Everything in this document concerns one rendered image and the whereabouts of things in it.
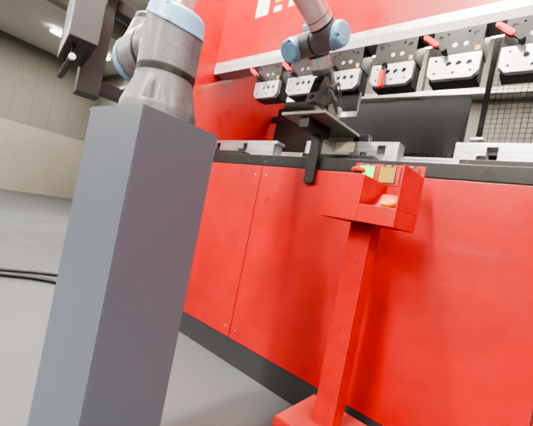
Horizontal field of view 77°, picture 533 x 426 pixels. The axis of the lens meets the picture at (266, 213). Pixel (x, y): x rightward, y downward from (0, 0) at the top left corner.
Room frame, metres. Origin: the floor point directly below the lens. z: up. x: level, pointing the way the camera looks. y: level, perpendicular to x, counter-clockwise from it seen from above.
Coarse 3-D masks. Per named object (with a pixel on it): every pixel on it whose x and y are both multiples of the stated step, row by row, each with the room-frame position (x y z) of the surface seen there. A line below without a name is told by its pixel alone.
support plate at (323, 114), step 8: (288, 112) 1.16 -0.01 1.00; (296, 112) 1.14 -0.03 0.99; (304, 112) 1.12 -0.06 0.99; (312, 112) 1.10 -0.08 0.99; (320, 112) 1.08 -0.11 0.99; (328, 112) 1.09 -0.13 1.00; (296, 120) 1.21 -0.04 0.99; (320, 120) 1.16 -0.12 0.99; (328, 120) 1.14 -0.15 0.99; (336, 120) 1.13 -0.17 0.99; (336, 128) 1.22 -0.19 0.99; (344, 128) 1.20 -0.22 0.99; (336, 136) 1.32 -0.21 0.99; (344, 136) 1.30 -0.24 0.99; (352, 136) 1.28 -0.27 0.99
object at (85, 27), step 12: (84, 0) 1.48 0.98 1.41; (96, 0) 1.51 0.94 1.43; (72, 12) 1.50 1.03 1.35; (84, 12) 1.49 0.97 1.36; (96, 12) 1.52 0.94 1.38; (72, 24) 1.47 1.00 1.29; (84, 24) 1.49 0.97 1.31; (96, 24) 1.52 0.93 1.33; (72, 36) 1.48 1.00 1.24; (84, 36) 1.50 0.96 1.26; (96, 36) 1.53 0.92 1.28; (60, 48) 1.70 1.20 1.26; (84, 48) 1.59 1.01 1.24; (84, 60) 1.76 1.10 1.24
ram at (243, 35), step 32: (256, 0) 1.71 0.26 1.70; (288, 0) 1.57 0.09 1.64; (352, 0) 1.34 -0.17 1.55; (384, 0) 1.25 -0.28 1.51; (416, 0) 1.17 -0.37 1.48; (448, 0) 1.10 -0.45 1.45; (480, 0) 1.04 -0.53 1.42; (224, 32) 1.85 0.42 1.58; (256, 32) 1.68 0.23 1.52; (288, 32) 1.54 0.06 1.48; (352, 32) 1.32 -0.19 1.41; (416, 32) 1.16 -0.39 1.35; (256, 64) 1.65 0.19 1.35; (288, 64) 1.56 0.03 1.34
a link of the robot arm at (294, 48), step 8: (304, 32) 1.04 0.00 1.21; (288, 40) 1.04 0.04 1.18; (296, 40) 1.05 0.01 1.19; (304, 40) 1.02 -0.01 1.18; (288, 48) 1.05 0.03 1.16; (296, 48) 1.04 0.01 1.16; (304, 48) 1.04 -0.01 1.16; (288, 56) 1.07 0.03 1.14; (296, 56) 1.05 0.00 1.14; (304, 56) 1.06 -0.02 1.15; (312, 56) 1.06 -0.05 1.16
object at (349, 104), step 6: (342, 96) 1.35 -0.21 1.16; (348, 96) 1.33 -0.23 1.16; (354, 96) 1.31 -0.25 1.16; (360, 96) 1.31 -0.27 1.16; (342, 102) 1.35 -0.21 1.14; (348, 102) 1.33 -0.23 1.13; (354, 102) 1.31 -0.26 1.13; (342, 108) 1.34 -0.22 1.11; (348, 108) 1.33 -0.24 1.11; (354, 108) 1.31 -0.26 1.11; (342, 114) 1.35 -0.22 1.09; (348, 114) 1.33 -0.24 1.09; (354, 114) 1.31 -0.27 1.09
